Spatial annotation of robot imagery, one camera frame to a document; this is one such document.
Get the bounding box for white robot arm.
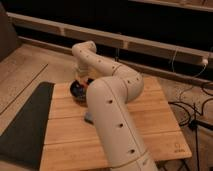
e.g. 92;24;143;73
72;41;158;171

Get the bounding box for dark ceramic bowl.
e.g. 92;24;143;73
70;78;93;102

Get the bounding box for blue sponge block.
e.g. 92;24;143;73
84;112;94;125

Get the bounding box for dark green floor mat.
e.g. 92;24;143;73
0;82;54;169

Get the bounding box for grey sofa corner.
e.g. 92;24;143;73
0;2;21;62

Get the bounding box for black cables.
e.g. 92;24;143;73
168;81;213;171

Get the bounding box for white cable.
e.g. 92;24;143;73
169;44;213;101

